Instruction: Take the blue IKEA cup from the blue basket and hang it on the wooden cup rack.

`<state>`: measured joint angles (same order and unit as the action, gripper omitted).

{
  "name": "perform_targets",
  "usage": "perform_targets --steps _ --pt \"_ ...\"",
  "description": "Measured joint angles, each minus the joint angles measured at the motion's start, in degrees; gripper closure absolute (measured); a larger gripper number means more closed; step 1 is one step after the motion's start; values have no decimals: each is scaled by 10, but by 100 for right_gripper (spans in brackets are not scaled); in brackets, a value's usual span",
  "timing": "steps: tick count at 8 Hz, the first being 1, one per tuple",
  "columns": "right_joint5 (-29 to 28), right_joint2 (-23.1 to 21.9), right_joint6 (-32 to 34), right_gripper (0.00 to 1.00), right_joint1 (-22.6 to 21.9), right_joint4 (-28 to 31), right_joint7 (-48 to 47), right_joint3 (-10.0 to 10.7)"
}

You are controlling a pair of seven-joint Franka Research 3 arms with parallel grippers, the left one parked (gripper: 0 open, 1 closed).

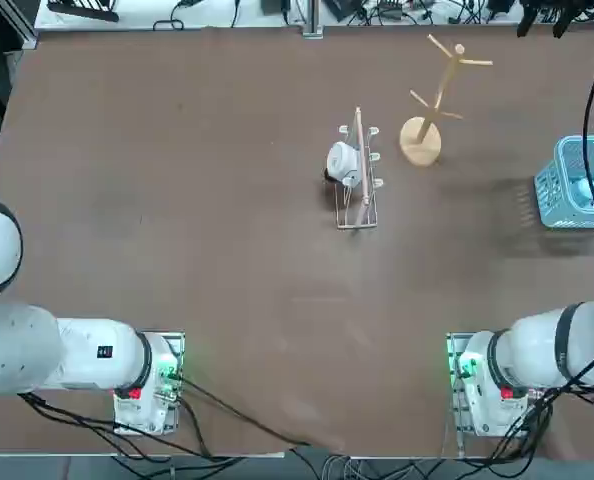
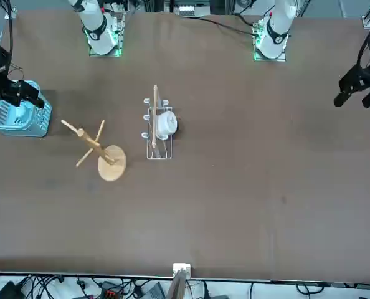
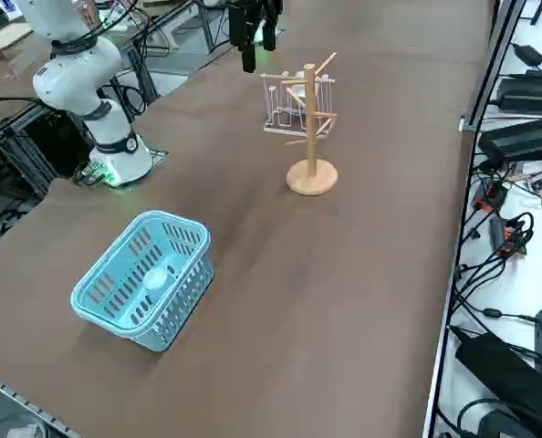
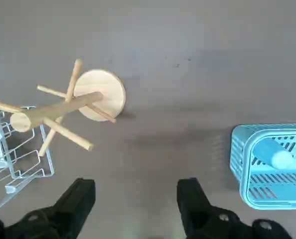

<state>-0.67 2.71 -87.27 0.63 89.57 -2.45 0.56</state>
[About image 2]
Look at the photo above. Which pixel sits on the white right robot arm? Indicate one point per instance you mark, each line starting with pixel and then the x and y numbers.
pixel 97 31

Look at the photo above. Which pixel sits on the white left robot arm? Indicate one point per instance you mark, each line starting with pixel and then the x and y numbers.
pixel 277 28

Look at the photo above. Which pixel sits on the blue plastic basket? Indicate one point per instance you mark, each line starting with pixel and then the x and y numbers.
pixel 23 124

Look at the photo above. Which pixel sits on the wooden cup rack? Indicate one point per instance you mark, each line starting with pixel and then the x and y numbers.
pixel 111 168

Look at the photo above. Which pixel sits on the white cup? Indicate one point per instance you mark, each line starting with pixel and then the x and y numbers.
pixel 167 124

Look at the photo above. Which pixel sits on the white power strip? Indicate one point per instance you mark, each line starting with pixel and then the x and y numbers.
pixel 186 10

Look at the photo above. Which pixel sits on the black power brick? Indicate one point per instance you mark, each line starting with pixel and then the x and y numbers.
pixel 7 289

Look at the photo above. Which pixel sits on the power strip with red switches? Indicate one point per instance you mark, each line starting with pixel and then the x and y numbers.
pixel 111 291

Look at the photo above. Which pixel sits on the camera mounting post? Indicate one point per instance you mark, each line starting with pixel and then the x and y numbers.
pixel 177 286

